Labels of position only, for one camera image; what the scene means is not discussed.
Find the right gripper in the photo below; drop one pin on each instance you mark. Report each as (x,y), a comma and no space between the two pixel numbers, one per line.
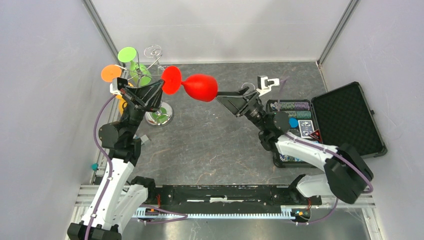
(237,103)

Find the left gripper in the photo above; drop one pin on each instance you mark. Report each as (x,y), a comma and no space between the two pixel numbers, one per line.
(151,94)

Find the clear wine glass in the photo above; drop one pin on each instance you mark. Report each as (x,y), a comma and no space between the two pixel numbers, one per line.
(250,86)
(155,52)

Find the red wine glass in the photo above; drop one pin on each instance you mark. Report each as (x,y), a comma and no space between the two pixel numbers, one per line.
(201,87)

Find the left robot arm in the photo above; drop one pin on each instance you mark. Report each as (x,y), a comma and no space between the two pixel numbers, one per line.
(109,212)

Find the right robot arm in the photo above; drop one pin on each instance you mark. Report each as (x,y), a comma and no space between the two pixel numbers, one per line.
(345,174)

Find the chrome wine glass rack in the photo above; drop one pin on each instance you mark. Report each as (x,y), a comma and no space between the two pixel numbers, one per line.
(162,113)

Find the green wine glass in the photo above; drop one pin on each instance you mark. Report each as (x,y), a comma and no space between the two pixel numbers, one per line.
(130,59)

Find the yellow wine glass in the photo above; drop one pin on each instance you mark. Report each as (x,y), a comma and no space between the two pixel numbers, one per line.
(121,103)

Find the clear wine glass on rack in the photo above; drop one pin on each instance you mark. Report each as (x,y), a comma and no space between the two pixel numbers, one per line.
(155,52)

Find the orange wine glass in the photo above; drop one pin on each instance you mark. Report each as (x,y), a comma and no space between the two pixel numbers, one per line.
(110,72)

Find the blue round dealer chip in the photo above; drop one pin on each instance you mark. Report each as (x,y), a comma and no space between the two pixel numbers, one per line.
(293,122)

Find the blue playing card deck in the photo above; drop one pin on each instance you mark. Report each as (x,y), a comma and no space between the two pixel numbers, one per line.
(306,127)

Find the black poker chip case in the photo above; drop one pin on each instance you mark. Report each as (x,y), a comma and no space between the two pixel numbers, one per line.
(340,116)

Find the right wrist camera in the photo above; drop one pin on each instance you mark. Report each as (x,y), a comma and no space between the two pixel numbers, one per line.
(264,83)

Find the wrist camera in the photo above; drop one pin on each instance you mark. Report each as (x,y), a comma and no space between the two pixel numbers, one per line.
(264,83)
(117,84)

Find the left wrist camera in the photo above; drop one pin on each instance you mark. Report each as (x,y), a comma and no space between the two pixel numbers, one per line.
(117,84)

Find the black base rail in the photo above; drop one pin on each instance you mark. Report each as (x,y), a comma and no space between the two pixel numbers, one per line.
(230,199)

